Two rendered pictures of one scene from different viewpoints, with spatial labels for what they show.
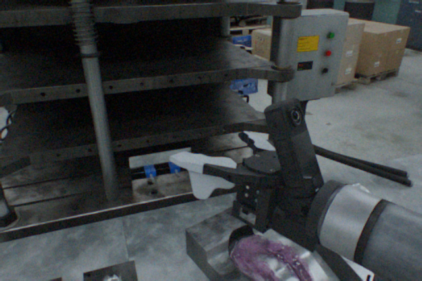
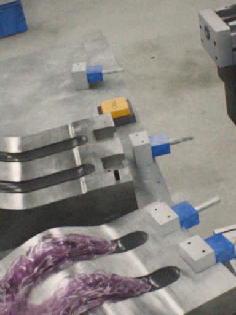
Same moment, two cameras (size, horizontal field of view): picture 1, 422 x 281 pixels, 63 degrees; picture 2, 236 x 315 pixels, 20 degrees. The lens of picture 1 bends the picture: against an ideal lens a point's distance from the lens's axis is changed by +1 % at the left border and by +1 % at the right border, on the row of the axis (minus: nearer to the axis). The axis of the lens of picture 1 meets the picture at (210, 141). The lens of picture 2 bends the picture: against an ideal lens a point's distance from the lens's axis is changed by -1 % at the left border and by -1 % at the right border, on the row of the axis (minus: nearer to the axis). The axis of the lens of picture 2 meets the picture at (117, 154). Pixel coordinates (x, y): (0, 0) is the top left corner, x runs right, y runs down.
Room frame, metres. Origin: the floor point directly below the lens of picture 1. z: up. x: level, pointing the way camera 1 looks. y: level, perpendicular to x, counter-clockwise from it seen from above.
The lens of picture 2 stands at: (0.39, 0.50, 1.59)
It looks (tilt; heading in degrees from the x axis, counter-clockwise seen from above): 33 degrees down; 286
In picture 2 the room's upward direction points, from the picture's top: 12 degrees counter-clockwise
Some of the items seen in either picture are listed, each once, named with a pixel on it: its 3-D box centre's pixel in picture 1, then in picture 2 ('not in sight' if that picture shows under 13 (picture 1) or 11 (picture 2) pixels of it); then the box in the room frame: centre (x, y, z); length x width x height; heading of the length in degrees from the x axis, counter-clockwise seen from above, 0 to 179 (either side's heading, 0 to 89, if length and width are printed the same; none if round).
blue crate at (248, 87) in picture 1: (235, 82); not in sight; (4.74, -0.36, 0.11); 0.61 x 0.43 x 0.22; 30
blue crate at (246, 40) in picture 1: (243, 43); not in sight; (6.61, -0.64, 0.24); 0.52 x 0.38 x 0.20; 120
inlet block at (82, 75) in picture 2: not in sight; (98, 73); (0.82, -1.00, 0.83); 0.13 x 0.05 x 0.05; 8
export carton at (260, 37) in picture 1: (270, 43); not in sight; (6.15, -1.06, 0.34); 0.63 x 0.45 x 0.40; 24
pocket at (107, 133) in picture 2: not in sight; (107, 141); (0.72, -0.60, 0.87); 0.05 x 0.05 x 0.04; 19
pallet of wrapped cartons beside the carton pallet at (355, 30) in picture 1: (310, 51); not in sight; (5.06, -1.48, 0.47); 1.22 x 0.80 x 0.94; 28
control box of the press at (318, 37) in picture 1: (291, 152); not in sight; (1.65, -0.46, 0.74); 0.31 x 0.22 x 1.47; 109
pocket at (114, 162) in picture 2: not in sight; (115, 170); (0.69, -0.50, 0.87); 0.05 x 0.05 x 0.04; 19
